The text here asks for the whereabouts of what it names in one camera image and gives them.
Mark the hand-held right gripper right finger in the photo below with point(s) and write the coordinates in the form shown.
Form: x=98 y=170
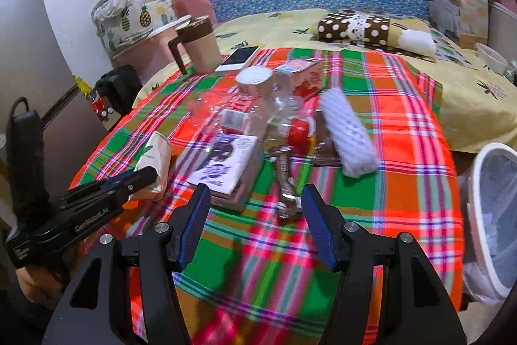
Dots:
x=317 y=223

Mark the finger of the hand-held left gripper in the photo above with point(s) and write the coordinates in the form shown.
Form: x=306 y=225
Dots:
x=129 y=181

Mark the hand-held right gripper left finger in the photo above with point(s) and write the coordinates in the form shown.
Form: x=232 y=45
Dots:
x=196 y=221

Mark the white paper packet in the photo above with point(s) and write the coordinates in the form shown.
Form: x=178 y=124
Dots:
x=155 y=155

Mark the purple and white box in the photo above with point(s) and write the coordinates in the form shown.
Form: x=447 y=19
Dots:
x=222 y=163

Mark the brown snack wrapper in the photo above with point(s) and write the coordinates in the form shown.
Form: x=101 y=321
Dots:
x=323 y=147

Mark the white foam net sleeve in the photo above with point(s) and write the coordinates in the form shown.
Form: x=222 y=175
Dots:
x=347 y=135

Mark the clear bottle with red cap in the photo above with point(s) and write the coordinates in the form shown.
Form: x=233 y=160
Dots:
x=301 y=130

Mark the white yogurt cup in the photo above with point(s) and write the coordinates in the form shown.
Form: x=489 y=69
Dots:
x=252 y=80

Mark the white trash bin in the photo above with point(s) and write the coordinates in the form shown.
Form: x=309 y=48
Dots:
x=478 y=207

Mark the person's left forearm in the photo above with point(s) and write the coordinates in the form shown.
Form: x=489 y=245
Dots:
x=20 y=322

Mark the person's left hand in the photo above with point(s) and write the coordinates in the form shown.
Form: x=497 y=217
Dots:
x=38 y=282

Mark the small red bottles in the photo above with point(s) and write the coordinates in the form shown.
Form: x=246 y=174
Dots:
x=99 y=106

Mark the plaid fleece blanket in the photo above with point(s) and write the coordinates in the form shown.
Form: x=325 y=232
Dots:
x=387 y=167

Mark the black bag on floor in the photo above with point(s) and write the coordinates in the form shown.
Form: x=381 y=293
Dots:
x=119 y=88

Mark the pink stool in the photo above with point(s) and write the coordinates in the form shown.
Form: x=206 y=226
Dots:
x=149 y=54

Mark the pink strawberry milk carton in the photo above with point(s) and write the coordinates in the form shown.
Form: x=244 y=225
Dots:
x=307 y=80

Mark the pineapple print storage bag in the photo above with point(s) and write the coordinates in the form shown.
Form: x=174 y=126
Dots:
x=137 y=17

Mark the white smartphone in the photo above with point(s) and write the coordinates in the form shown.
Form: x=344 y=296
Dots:
x=238 y=58

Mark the yellow pineapple print bedsheet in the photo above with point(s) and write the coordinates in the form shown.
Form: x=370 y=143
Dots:
x=464 y=114

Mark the clear plastic bin liner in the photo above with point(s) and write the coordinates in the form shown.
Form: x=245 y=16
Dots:
x=499 y=199

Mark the brown polka dot pillow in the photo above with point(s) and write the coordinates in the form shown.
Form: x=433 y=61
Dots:
x=343 y=27

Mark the white fluffy towel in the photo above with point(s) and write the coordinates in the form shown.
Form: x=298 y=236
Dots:
x=418 y=42

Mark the leaf print pillow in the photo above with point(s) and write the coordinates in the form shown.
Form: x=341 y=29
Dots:
x=452 y=48

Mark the white bowl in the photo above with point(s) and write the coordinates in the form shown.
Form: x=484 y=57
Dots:
x=490 y=58

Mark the small glass jar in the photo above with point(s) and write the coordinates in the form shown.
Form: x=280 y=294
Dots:
x=511 y=72

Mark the white bed board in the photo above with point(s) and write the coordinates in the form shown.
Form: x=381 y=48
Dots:
x=503 y=21

